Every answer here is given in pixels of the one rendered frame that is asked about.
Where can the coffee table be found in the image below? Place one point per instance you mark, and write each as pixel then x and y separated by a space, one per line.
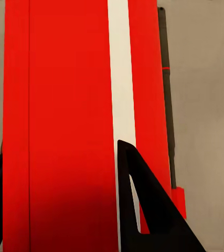
pixel 195 38

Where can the radio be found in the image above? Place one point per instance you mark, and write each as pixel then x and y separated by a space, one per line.
pixel 79 75

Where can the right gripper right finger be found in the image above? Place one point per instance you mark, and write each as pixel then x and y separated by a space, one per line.
pixel 169 232

